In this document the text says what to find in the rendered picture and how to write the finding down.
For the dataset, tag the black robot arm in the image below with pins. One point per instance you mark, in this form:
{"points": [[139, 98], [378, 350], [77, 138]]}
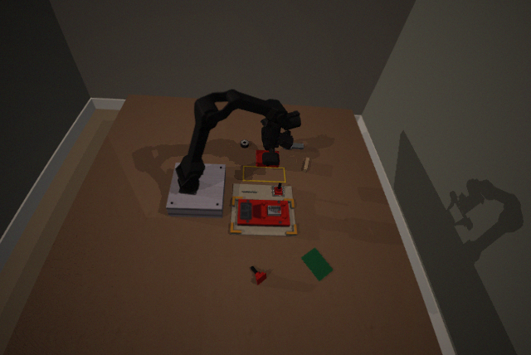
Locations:
{"points": [[207, 115]]}

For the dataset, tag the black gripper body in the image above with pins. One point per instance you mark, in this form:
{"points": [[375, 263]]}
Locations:
{"points": [[271, 158]]}

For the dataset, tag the dark green flat rectangle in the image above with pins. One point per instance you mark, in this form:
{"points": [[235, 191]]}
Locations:
{"points": [[316, 263]]}

